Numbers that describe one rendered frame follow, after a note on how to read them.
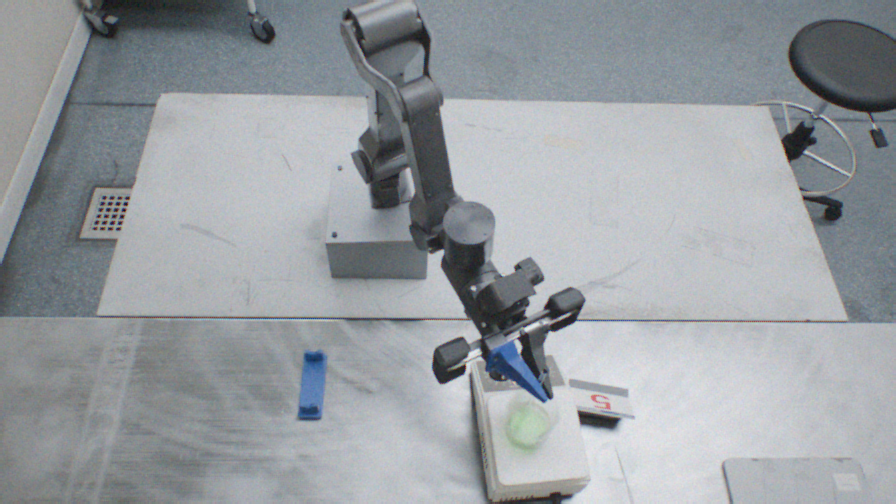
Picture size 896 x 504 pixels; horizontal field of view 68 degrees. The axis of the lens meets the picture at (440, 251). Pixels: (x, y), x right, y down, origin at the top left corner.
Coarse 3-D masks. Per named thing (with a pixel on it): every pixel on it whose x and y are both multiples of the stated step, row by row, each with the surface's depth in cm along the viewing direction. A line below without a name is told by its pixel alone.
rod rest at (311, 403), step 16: (304, 352) 98; (320, 352) 98; (304, 368) 99; (320, 368) 99; (304, 384) 98; (320, 384) 98; (304, 400) 97; (320, 400) 97; (304, 416) 95; (320, 416) 95
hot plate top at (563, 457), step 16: (496, 400) 90; (560, 400) 90; (496, 416) 89; (576, 416) 89; (496, 432) 87; (560, 432) 88; (576, 432) 88; (496, 448) 86; (512, 448) 86; (544, 448) 87; (560, 448) 87; (576, 448) 87; (496, 464) 85; (512, 464) 85; (528, 464) 85; (544, 464) 86; (560, 464) 86; (576, 464) 86; (512, 480) 84; (528, 480) 84; (544, 480) 84; (560, 480) 85
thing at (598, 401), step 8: (576, 392) 99; (584, 392) 99; (576, 400) 97; (584, 400) 97; (592, 400) 97; (600, 400) 98; (608, 400) 98; (616, 400) 98; (624, 400) 99; (600, 408) 95; (608, 408) 96; (616, 408) 96; (624, 408) 96
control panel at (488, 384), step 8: (552, 360) 99; (480, 368) 97; (552, 368) 97; (480, 376) 96; (488, 376) 96; (552, 376) 95; (560, 376) 95; (488, 384) 94; (496, 384) 94; (504, 384) 94; (512, 384) 94; (552, 384) 94; (560, 384) 94
